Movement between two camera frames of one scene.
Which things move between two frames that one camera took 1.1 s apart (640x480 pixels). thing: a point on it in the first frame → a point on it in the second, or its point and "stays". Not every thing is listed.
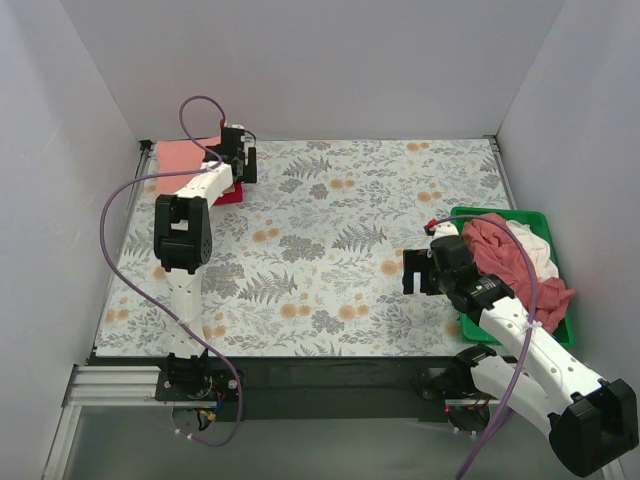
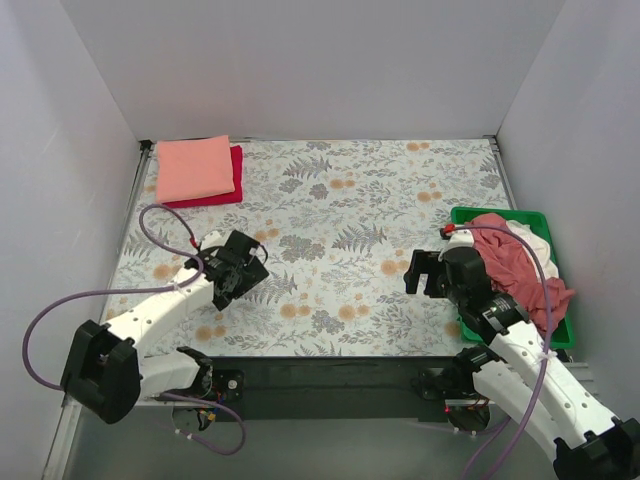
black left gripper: [249, 165] → [245, 276]
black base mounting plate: [310, 388] stays
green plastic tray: [471, 326] stays
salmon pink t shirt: [180, 156] stays
